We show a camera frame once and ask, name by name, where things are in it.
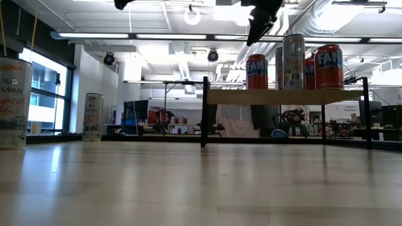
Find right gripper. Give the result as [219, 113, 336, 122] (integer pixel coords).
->
[241, 0, 283, 47]

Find red Fanta can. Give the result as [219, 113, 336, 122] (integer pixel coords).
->
[246, 53, 269, 91]
[305, 56, 316, 91]
[313, 43, 345, 91]

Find wooden shelf with black legs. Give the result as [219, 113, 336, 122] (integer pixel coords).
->
[200, 76, 374, 151]

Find overhead light bar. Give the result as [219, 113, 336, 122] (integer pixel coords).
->
[50, 31, 402, 45]

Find tall black background table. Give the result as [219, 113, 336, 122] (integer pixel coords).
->
[123, 80, 205, 136]

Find dark hanging cloth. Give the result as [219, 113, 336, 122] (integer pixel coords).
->
[251, 105, 273, 138]

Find black background robot arms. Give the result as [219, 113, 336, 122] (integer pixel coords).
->
[273, 108, 310, 137]

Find black light stand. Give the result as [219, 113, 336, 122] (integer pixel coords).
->
[52, 72, 62, 135]

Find white hanging cloth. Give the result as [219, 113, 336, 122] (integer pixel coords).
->
[216, 105, 252, 138]

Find black ceiling track light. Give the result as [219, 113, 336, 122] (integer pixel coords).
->
[331, 0, 388, 14]

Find black computer monitor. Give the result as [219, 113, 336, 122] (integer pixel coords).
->
[123, 99, 149, 126]

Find white and blue round object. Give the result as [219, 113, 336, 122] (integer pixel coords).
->
[270, 128, 289, 139]

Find red background equipment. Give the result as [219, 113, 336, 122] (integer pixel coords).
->
[147, 108, 189, 134]

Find large window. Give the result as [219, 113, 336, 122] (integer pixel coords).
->
[18, 46, 75, 136]

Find cluttered background workbench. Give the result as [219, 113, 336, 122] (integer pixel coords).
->
[309, 121, 402, 141]

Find black cabinet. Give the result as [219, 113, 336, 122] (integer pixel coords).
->
[359, 100, 402, 141]

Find white ring lamp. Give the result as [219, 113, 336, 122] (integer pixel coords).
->
[183, 8, 202, 26]

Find silver ventilation duct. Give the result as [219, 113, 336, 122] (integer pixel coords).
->
[301, 0, 402, 36]

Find yellow hanging cord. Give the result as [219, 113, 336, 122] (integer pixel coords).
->
[30, 0, 40, 53]
[0, 0, 8, 58]

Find black metal table frame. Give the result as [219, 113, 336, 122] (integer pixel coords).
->
[26, 133, 402, 152]

